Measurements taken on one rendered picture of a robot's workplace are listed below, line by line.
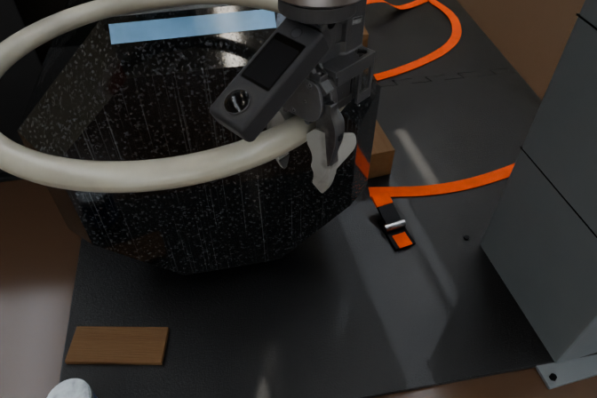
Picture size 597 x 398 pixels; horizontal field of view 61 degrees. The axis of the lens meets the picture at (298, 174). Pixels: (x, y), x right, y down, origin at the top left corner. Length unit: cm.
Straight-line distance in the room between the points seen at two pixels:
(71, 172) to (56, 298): 117
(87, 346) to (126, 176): 105
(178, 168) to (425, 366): 107
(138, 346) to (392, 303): 70
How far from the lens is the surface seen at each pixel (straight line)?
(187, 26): 102
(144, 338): 147
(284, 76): 43
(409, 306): 150
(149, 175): 48
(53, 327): 161
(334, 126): 48
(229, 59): 100
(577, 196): 128
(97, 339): 150
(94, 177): 50
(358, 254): 158
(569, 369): 156
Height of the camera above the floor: 129
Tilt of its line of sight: 46 degrees down
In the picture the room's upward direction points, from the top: straight up
